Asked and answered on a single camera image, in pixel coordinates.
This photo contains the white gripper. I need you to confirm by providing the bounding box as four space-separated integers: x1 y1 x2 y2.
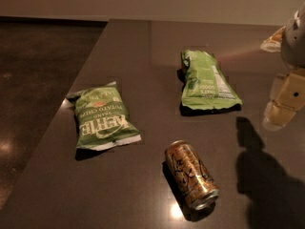
260 3 305 132

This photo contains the green chips bag back side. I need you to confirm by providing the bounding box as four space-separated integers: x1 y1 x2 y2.
181 50 242 111

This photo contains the orange soda can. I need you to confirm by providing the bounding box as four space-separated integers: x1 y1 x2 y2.
165 140 219 211

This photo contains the green Kettle chips bag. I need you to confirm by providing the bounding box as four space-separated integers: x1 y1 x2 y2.
66 82 141 151

